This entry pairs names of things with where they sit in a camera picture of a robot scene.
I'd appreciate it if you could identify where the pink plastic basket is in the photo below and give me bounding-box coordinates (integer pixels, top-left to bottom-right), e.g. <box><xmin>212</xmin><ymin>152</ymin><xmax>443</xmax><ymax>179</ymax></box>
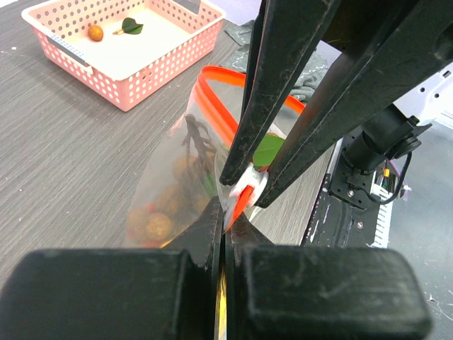
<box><xmin>21</xmin><ymin>0</ymin><xmax>226</xmax><ymax>112</ymax></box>

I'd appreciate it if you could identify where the clear zip bag orange zipper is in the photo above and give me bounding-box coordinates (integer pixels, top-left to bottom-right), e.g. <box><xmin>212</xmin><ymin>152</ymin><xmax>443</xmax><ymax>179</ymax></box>
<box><xmin>123</xmin><ymin>65</ymin><xmax>307</xmax><ymax>249</ymax></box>

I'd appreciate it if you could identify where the grey slotted cable duct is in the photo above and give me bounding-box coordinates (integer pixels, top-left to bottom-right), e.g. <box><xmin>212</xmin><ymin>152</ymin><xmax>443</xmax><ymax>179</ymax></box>
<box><xmin>368</xmin><ymin>203</ymin><xmax>393</xmax><ymax>249</ymax></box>

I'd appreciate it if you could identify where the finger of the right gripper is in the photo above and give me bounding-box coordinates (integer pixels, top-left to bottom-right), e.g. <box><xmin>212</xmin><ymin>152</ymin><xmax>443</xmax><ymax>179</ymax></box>
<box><xmin>220</xmin><ymin>1</ymin><xmax>340</xmax><ymax>186</ymax></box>
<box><xmin>257</xmin><ymin>0</ymin><xmax>452</xmax><ymax>208</ymax></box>

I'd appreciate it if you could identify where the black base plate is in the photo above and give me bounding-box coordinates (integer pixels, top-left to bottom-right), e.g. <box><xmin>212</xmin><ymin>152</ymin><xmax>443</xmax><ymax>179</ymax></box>
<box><xmin>301</xmin><ymin>140</ymin><xmax>379</xmax><ymax>247</ymax></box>

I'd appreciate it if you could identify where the single loose longan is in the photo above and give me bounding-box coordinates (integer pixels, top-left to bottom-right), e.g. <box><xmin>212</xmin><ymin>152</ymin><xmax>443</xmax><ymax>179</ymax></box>
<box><xmin>88</xmin><ymin>25</ymin><xmax>103</xmax><ymax>42</ymax></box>

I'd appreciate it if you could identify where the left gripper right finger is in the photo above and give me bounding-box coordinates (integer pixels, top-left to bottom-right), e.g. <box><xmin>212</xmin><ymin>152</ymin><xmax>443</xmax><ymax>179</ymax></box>
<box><xmin>224</xmin><ymin>216</ymin><xmax>432</xmax><ymax>339</ymax></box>

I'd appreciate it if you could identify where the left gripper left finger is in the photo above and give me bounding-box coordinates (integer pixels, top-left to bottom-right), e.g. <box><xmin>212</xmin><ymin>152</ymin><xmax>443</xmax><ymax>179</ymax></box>
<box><xmin>1</xmin><ymin>198</ymin><xmax>222</xmax><ymax>339</ymax></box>

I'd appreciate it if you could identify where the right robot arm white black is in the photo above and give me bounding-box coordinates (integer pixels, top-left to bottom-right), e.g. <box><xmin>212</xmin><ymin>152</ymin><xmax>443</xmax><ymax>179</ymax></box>
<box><xmin>220</xmin><ymin>1</ymin><xmax>452</xmax><ymax>208</ymax></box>

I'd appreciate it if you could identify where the brown longan bunch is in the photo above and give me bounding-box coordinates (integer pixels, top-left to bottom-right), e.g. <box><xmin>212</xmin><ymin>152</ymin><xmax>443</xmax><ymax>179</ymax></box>
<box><xmin>125</xmin><ymin>113</ymin><xmax>218</xmax><ymax>248</ymax></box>

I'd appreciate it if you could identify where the loose green leaf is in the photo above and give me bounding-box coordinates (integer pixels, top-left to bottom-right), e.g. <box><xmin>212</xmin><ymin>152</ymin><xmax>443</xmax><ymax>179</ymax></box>
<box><xmin>113</xmin><ymin>18</ymin><xmax>144</xmax><ymax>35</ymax></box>

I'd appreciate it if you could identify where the grey cloth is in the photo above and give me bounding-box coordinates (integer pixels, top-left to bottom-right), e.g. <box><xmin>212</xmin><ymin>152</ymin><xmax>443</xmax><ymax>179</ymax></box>
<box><xmin>221</xmin><ymin>20</ymin><xmax>328</xmax><ymax>104</ymax></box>

